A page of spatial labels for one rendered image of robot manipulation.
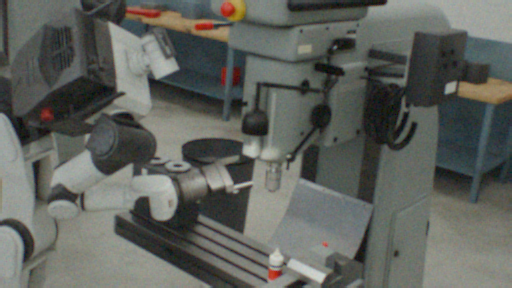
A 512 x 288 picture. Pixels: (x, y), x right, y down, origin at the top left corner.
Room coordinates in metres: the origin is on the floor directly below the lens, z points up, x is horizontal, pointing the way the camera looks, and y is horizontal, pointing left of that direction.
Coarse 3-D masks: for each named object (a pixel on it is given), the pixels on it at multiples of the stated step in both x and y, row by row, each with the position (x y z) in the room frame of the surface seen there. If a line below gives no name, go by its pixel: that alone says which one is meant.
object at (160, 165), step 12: (156, 156) 2.22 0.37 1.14; (144, 168) 2.15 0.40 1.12; (156, 168) 2.14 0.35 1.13; (168, 168) 2.11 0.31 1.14; (180, 168) 2.12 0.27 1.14; (192, 168) 2.17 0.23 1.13; (144, 204) 2.14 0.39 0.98; (180, 204) 2.07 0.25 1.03; (192, 204) 2.13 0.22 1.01; (180, 216) 2.07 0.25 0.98; (192, 216) 2.13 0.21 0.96
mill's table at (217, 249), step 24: (120, 216) 2.12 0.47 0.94; (144, 216) 2.14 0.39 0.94; (144, 240) 2.04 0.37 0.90; (168, 240) 1.97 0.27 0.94; (192, 240) 1.99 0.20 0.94; (216, 240) 2.00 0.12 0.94; (240, 240) 2.02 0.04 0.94; (192, 264) 1.90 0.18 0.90; (216, 264) 1.84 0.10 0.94; (240, 264) 1.85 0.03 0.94; (264, 264) 1.87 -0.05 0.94
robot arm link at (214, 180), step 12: (204, 168) 1.76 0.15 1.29; (216, 168) 1.77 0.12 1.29; (192, 180) 1.70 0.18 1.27; (204, 180) 1.72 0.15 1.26; (216, 180) 1.74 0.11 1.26; (228, 180) 1.74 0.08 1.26; (192, 192) 1.69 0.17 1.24; (204, 192) 1.70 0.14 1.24; (216, 192) 1.73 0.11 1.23; (228, 192) 1.72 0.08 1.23
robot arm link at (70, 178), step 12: (84, 156) 1.58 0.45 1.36; (60, 168) 1.62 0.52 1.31; (72, 168) 1.58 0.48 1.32; (84, 168) 1.56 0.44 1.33; (60, 180) 1.59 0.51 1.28; (72, 180) 1.58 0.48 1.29; (84, 180) 1.57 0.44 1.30; (96, 180) 1.58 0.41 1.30; (60, 192) 1.58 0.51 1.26; (72, 192) 1.59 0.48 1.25; (48, 204) 1.60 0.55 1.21; (60, 204) 1.59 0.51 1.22; (72, 204) 1.60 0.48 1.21; (60, 216) 1.62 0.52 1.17; (72, 216) 1.62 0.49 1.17
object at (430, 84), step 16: (416, 32) 1.82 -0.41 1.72; (432, 32) 1.82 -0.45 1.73; (448, 32) 1.85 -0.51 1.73; (464, 32) 1.91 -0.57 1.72; (416, 48) 1.82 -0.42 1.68; (432, 48) 1.79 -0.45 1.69; (448, 48) 1.83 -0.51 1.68; (464, 48) 1.92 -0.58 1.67; (416, 64) 1.81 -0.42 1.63; (432, 64) 1.78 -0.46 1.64; (448, 64) 1.82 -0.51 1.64; (416, 80) 1.81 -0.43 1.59; (432, 80) 1.78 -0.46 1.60; (448, 80) 1.86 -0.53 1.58; (416, 96) 1.80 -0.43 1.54; (432, 96) 1.79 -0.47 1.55; (448, 96) 1.88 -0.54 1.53
